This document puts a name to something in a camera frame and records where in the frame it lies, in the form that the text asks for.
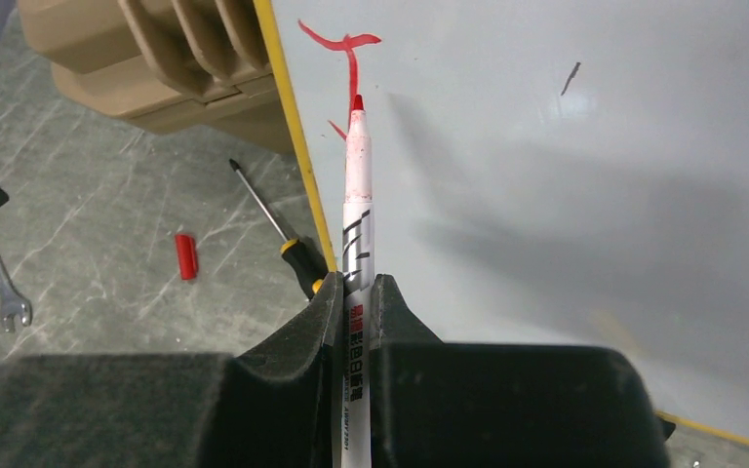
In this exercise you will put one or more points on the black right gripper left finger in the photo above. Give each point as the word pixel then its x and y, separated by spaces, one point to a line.
pixel 268 407

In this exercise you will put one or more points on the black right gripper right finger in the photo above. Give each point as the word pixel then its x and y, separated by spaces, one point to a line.
pixel 445 404

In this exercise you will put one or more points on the red whiteboard marker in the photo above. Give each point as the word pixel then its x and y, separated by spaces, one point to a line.
pixel 358 278

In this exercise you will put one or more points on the red marker cap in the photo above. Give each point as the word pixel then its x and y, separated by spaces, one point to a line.
pixel 186 256

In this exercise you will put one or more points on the yellow-framed whiteboard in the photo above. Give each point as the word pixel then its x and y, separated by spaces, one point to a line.
pixel 548 172

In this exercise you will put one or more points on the black orange screwdriver on table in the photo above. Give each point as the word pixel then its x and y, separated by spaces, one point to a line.
pixel 308 271

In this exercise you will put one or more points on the silver open-end wrench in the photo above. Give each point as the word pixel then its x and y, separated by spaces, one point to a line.
pixel 13 305

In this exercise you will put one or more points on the tan plastic toolbox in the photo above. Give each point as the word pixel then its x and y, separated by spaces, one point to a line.
pixel 163 65

